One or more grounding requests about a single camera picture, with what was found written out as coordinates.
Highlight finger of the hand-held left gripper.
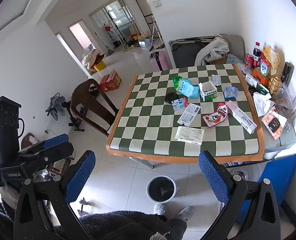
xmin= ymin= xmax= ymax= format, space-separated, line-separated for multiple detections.
xmin=21 ymin=142 xmax=75 ymax=170
xmin=18 ymin=134 xmax=69 ymax=157

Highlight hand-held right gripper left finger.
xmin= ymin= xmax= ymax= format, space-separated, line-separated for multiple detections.
xmin=13 ymin=150 xmax=96 ymax=240

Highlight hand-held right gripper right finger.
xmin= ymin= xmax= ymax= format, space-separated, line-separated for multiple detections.
xmin=198 ymin=151 xmax=281 ymax=240

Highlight white round trash bin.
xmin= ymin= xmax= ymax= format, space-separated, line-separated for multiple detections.
xmin=146 ymin=175 xmax=176 ymax=204

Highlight green white medicine box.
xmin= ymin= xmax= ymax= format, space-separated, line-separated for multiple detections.
xmin=198 ymin=81 xmax=218 ymax=102

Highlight black pedal exerciser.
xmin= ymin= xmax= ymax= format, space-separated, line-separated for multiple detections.
xmin=62 ymin=100 xmax=85 ymax=132

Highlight small metal dumbbell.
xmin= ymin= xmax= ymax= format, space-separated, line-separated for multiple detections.
xmin=77 ymin=197 xmax=95 ymax=217

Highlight grey cloth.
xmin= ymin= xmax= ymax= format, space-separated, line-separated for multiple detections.
xmin=46 ymin=92 xmax=67 ymax=123

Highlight grey fuzzy slipper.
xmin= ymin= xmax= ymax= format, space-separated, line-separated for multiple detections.
xmin=177 ymin=206 xmax=195 ymax=222
xmin=153 ymin=203 xmax=168 ymax=215

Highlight dark wooden chair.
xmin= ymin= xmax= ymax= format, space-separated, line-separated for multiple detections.
xmin=70 ymin=78 xmax=120 ymax=137

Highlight red snack packet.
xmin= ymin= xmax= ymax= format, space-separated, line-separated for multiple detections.
xmin=203 ymin=102 xmax=228 ymax=128

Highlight white table leg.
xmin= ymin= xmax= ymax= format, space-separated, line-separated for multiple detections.
xmin=131 ymin=156 xmax=155 ymax=169

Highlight pink white toothpaste box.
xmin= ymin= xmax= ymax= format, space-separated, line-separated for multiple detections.
xmin=225 ymin=100 xmax=257 ymax=134

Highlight person's dark fuzzy pants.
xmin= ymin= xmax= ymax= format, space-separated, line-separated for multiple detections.
xmin=46 ymin=210 xmax=187 ymax=240

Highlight red gift box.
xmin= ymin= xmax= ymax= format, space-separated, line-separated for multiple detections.
xmin=105 ymin=69 xmax=122 ymax=91
xmin=99 ymin=74 xmax=111 ymax=91

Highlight small blue milk carton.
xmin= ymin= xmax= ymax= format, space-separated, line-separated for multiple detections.
xmin=172 ymin=97 xmax=189 ymax=111

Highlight orange white packet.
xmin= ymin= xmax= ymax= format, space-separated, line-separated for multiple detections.
xmin=261 ymin=106 xmax=288 ymax=140

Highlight yellow bucket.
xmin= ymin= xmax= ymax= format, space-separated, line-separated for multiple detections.
xmin=93 ymin=59 xmax=106 ymax=71

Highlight small blue packet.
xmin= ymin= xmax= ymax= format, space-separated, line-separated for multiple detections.
xmin=223 ymin=86 xmax=239 ymax=98

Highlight light blue plastic bag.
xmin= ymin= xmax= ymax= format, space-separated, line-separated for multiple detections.
xmin=177 ymin=79 xmax=201 ymax=99

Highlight pile of clothes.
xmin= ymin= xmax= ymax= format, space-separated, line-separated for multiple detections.
xmin=82 ymin=49 xmax=105 ymax=69

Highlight white crumpled tissue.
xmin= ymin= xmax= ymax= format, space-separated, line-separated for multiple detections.
xmin=253 ymin=92 xmax=272 ymax=117

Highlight black round lid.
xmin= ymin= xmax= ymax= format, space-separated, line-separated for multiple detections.
xmin=164 ymin=93 xmax=179 ymax=104

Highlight silver blister pack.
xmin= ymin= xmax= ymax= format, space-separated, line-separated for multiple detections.
xmin=211 ymin=74 xmax=222 ymax=87

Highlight small green white box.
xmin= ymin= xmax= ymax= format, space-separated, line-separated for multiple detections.
xmin=258 ymin=84 xmax=272 ymax=96

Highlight green snack bag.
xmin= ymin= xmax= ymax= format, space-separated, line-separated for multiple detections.
xmin=172 ymin=76 xmax=186 ymax=90

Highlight green checkered tablecloth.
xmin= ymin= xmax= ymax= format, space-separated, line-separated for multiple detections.
xmin=106 ymin=64 xmax=265 ymax=164

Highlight small white medicine box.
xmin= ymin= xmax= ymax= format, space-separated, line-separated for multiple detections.
xmin=245 ymin=74 xmax=261 ymax=88

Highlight clear plastic bag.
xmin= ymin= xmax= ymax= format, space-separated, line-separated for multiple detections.
xmin=273 ymin=82 xmax=296 ymax=110

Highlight orange box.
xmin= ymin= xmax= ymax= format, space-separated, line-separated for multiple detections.
xmin=253 ymin=67 xmax=272 ymax=87

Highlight golden jar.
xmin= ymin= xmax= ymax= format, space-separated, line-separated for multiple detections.
xmin=269 ymin=74 xmax=284 ymax=95

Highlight cardboard box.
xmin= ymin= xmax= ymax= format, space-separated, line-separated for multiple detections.
xmin=205 ymin=56 xmax=227 ymax=65

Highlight red white drink carton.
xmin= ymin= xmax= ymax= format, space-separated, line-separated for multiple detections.
xmin=260 ymin=59 xmax=271 ymax=77

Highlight grey folding bed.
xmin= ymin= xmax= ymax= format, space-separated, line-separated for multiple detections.
xmin=168 ymin=37 xmax=222 ymax=68

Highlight black cylinder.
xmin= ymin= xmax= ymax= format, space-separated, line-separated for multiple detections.
xmin=281 ymin=62 xmax=294 ymax=84

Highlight cola bottle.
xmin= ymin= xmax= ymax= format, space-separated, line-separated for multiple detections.
xmin=253 ymin=42 xmax=262 ymax=68

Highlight black coat rack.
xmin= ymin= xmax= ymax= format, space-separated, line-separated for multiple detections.
xmin=105 ymin=9 xmax=128 ymax=53

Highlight white cloth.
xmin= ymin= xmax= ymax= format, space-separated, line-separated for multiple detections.
xmin=194 ymin=37 xmax=229 ymax=67

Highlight yellow snack bag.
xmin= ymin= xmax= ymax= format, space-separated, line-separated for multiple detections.
xmin=263 ymin=44 xmax=281 ymax=75

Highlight grey armchair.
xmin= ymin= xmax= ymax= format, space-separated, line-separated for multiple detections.
xmin=219 ymin=34 xmax=246 ymax=63

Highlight glass sliding door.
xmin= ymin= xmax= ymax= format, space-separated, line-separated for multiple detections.
xmin=89 ymin=0 xmax=141 ymax=53

